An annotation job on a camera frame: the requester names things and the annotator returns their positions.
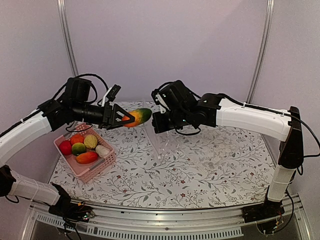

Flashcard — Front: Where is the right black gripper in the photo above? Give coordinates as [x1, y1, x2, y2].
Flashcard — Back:
[152, 108, 191, 133]

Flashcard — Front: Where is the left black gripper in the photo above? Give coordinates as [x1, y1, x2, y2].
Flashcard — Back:
[72, 101, 135, 131]

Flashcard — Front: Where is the orange green papaya toy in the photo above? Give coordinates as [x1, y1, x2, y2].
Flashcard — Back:
[124, 108, 152, 128]

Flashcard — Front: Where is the clear zip top bag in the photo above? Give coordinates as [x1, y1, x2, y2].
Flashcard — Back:
[142, 99, 238, 176]

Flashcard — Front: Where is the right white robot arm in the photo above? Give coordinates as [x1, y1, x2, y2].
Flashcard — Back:
[151, 80, 304, 222]

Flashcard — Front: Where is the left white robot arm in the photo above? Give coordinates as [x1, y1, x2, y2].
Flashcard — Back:
[0, 73, 135, 217]

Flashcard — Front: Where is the white garlic toy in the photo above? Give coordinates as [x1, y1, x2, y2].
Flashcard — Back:
[95, 145, 110, 158]

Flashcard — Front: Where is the orange red mango toy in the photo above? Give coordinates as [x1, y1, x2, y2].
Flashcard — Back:
[75, 151, 99, 165]

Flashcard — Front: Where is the pink plastic basket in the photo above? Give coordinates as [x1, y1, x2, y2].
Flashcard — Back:
[54, 123, 116, 183]

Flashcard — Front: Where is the red apple toy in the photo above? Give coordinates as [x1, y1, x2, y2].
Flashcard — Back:
[58, 140, 72, 156]

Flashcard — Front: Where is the floral tablecloth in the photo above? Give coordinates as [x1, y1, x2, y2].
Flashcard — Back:
[50, 125, 275, 209]

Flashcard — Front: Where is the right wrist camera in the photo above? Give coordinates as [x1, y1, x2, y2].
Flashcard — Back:
[151, 88, 166, 113]

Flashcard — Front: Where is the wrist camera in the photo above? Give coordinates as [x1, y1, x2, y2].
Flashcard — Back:
[151, 88, 166, 113]
[101, 84, 121, 107]

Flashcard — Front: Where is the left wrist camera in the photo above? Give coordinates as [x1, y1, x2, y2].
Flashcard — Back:
[101, 84, 121, 107]

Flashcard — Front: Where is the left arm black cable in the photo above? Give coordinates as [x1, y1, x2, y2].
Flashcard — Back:
[53, 73, 111, 106]

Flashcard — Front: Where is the front aluminium rail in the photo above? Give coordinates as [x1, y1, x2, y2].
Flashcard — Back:
[22, 194, 313, 240]

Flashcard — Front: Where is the left aluminium frame post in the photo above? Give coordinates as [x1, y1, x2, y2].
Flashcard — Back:
[56, 0, 79, 76]

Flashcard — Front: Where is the aluminium frame post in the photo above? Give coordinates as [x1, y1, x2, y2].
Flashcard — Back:
[246, 0, 275, 103]
[56, 0, 79, 76]

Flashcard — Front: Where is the right aluminium frame post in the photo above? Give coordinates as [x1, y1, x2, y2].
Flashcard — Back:
[246, 0, 275, 103]

